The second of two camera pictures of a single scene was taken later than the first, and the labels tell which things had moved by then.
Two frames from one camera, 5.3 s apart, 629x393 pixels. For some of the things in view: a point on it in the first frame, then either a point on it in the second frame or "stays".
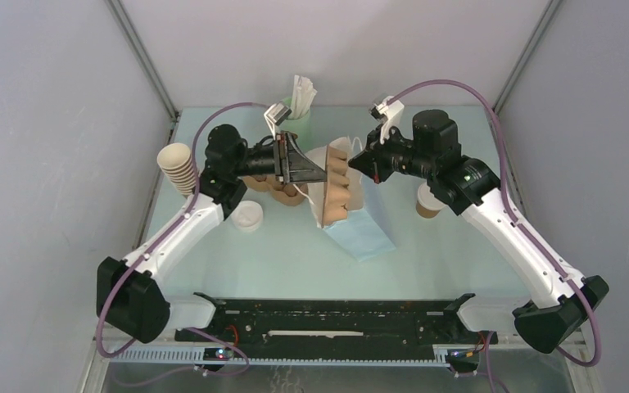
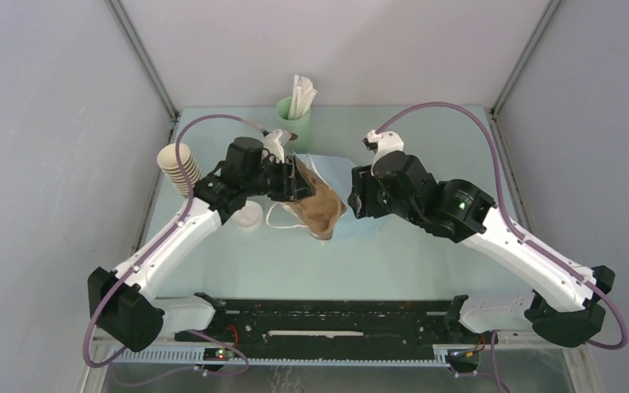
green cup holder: (302, 126) stays
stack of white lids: (247, 215) stays
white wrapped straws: (304, 92) stays
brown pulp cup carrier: (336, 193) to (320, 211)
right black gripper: (371, 160) to (364, 183)
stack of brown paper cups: (175, 159) stays
